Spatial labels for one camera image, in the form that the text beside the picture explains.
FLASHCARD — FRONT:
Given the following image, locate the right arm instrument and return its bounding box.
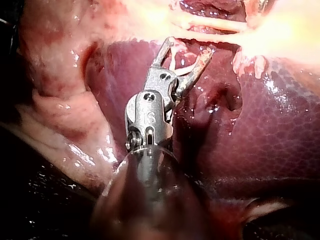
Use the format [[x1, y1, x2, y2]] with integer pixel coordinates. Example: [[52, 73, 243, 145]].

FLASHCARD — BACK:
[[124, 66, 182, 152]]

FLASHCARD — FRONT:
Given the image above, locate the right arm instrument jaw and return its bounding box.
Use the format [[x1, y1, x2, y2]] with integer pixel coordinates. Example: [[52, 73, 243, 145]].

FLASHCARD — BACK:
[[174, 49, 214, 98], [152, 36, 175, 70]]

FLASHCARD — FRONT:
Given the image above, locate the white clip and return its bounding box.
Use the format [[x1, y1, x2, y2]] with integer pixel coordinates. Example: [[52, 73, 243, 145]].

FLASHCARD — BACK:
[[168, 47, 201, 77]]

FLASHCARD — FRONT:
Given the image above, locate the gallbladder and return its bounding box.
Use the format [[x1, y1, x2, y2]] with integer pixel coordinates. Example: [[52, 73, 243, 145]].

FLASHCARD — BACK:
[[231, 0, 320, 79]]

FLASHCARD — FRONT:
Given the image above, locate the pale fatty tissue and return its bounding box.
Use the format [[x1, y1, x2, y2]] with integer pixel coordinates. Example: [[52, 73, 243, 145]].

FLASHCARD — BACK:
[[134, 0, 251, 44], [14, 0, 141, 191]]

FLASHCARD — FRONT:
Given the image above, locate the dark red liver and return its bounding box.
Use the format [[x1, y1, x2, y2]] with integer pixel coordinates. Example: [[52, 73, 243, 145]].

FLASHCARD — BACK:
[[82, 0, 320, 240]]

